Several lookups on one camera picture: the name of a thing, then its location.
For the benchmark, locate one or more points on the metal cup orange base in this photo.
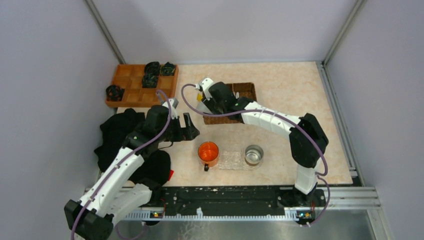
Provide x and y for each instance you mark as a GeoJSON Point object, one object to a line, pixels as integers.
{"type": "Point", "coordinates": [253, 155]}

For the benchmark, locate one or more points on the brown wicker divided basket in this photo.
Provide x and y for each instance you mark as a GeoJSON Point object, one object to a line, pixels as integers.
{"type": "Point", "coordinates": [242, 90]}

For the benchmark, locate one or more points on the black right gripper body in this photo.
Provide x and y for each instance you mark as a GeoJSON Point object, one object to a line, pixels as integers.
{"type": "Point", "coordinates": [216, 106]}

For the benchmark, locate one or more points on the black orange rolled sock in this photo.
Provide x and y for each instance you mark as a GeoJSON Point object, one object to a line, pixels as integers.
{"type": "Point", "coordinates": [114, 93]}

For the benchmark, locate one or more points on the white toothpaste tube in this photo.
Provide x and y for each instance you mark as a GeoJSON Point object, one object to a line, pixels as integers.
{"type": "Point", "coordinates": [201, 107]}

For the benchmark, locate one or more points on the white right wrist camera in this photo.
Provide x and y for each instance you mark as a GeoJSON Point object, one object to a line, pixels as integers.
{"type": "Point", "coordinates": [203, 87]}

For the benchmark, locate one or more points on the black patterned rolled sock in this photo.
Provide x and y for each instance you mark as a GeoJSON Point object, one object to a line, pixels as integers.
{"type": "Point", "coordinates": [149, 81]}

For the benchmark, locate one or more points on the black cloth pile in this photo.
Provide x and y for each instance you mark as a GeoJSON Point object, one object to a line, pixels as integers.
{"type": "Point", "coordinates": [114, 131]}

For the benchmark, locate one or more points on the clear textured plastic tray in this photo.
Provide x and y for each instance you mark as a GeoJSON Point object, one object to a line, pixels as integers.
{"type": "Point", "coordinates": [234, 159]}

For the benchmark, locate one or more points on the orange wooden compartment tray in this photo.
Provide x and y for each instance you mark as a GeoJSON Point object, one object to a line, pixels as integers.
{"type": "Point", "coordinates": [130, 79]}

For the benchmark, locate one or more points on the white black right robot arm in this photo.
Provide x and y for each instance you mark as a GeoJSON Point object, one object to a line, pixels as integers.
{"type": "Point", "coordinates": [307, 139]}

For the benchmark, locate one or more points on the orange translucent plastic mug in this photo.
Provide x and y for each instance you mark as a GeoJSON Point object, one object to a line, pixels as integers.
{"type": "Point", "coordinates": [208, 154]}

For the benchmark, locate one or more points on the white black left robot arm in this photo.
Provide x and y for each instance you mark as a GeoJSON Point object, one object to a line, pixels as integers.
{"type": "Point", "coordinates": [95, 215]}

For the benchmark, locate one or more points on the red small object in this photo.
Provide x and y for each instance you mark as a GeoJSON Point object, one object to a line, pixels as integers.
{"type": "Point", "coordinates": [171, 172]}

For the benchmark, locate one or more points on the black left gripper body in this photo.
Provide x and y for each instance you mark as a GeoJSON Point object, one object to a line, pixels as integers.
{"type": "Point", "coordinates": [180, 129]}

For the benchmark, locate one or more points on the yellow toothbrush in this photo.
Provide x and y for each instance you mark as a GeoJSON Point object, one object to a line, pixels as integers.
{"type": "Point", "coordinates": [199, 97]}

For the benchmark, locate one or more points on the black green rolled sock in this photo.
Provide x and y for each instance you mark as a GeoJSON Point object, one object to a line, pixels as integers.
{"type": "Point", "coordinates": [168, 69]}

